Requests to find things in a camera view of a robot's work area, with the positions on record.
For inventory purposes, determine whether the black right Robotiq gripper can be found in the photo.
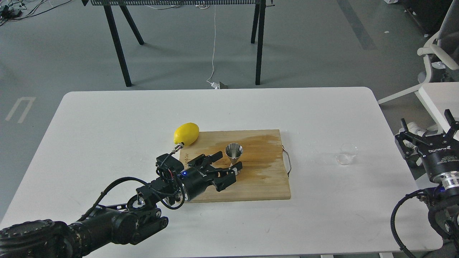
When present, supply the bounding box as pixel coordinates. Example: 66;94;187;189
395;109;459;183

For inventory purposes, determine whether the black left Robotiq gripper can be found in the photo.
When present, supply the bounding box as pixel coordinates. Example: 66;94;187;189
178;151;243;201

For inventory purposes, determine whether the steel double jigger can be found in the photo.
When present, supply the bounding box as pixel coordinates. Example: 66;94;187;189
225;143;243;165

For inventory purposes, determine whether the small clear glass cup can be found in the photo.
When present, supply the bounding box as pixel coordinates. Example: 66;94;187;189
335;143;359;166

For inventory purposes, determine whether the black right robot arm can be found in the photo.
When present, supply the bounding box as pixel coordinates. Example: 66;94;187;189
390;109;459;258

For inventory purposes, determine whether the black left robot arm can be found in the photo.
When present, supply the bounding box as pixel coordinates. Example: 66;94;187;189
1;142;243;258

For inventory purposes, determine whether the white sneaker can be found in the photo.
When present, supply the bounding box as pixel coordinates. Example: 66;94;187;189
407;122;439;137

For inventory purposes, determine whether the white side table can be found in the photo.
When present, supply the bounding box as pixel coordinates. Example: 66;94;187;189
416;82;459;132

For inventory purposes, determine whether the yellow lemon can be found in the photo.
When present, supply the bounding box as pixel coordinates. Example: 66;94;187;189
173;123;199;146

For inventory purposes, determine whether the wooden cutting board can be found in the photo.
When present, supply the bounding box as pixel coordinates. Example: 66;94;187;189
179;129;291;203

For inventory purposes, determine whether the white office chair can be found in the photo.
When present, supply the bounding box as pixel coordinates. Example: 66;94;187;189
377;0;459;105

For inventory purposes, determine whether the black metal table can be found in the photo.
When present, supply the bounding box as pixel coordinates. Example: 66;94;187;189
82;0;276;89

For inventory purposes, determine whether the white cable with plug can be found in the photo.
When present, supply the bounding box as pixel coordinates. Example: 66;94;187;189
206;5;228;90

